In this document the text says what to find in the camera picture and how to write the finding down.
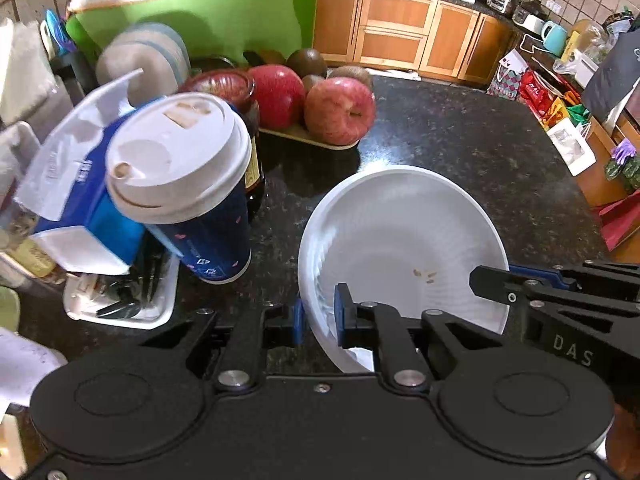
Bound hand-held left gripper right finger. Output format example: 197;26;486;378
334;283;501;391

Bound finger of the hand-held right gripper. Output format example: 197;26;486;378
469;265;640;333
510;260;640;299

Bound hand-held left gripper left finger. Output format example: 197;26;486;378
140;299;306;394

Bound white plastic bowl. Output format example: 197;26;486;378
297;165;511;375

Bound red bag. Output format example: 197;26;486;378
597;195;640;251

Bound white cardboard box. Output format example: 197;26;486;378
546;117;597;177

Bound white takeaway tray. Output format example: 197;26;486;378
62;247;181;331

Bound dark jar red lid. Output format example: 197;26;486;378
177;69;266;221

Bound black plastic cutlery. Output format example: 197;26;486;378
95;255;166;318

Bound wooden fruit tray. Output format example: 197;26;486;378
260;125;361;150

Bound red snack packets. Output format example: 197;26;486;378
487;50;596;126

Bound red apple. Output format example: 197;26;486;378
247;64;307;131
304;77;377;146

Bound blue paper cup white lid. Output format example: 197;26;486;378
104;91;253;286

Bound black paper bag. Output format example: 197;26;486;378
582;30;640;121

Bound teal mug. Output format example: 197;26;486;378
541;21;570;57

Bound glass jar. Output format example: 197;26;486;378
570;19;608;61

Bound blue white tissue pack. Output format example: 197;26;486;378
15;67;173;276

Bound white rice cooker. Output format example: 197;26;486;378
512;0;548;31

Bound wooden base cabinets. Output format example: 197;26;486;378
312;0;516;86

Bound white paper sheet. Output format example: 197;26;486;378
0;327;68;411

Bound green cutting board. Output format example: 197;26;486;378
65;0;319;68

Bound white crumpled plastic bag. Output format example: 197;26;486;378
0;20;61;126

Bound blue plastic utensils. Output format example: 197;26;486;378
40;9;76;56

